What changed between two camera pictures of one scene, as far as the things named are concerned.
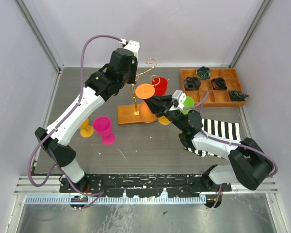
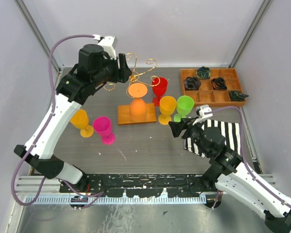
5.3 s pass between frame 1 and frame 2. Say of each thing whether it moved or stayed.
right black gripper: moved
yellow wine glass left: stayed
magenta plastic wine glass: stayed
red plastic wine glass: stayed
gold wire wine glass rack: moved
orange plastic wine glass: moved
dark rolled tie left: stayed
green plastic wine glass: stayed
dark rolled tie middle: stayed
